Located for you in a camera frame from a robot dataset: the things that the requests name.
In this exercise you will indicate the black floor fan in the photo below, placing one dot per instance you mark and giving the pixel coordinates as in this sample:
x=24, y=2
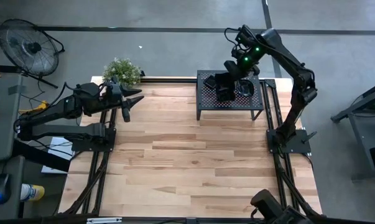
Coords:
x=28, y=46

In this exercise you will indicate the white and yellow can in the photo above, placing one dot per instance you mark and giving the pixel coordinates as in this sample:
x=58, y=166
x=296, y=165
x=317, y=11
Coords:
x=33, y=193

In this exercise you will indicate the black perforated metal shelf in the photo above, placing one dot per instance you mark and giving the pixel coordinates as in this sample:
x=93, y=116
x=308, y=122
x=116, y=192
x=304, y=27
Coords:
x=206, y=99

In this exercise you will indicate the grey metal cart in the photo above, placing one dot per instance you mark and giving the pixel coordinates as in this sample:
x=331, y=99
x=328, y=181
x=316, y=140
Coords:
x=367, y=130

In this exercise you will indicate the black computer mouse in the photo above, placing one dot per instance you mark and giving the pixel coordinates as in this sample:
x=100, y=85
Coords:
x=0, y=186

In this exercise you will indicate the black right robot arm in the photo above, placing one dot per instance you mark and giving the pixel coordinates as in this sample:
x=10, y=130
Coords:
x=296, y=77

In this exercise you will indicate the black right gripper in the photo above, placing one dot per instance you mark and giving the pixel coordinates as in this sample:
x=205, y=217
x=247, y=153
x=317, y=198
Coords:
x=243, y=60

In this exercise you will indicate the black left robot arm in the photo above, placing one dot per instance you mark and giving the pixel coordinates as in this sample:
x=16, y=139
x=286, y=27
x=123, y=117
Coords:
x=56, y=112

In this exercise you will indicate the small black square mini plate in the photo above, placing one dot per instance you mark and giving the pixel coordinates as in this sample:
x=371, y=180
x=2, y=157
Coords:
x=209, y=81

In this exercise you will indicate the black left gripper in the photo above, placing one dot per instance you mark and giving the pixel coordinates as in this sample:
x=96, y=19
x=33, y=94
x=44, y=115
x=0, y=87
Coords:
x=120, y=104

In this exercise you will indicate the green potted plant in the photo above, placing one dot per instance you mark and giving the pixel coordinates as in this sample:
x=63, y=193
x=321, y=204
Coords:
x=123, y=71

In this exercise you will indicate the white flat box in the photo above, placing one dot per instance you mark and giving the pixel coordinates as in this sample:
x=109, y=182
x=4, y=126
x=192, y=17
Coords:
x=58, y=155

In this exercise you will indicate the grey desk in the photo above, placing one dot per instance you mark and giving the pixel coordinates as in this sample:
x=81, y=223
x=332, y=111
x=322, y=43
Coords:
x=3, y=133

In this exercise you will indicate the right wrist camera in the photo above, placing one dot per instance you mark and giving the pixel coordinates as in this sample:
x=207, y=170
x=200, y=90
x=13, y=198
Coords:
x=242, y=35

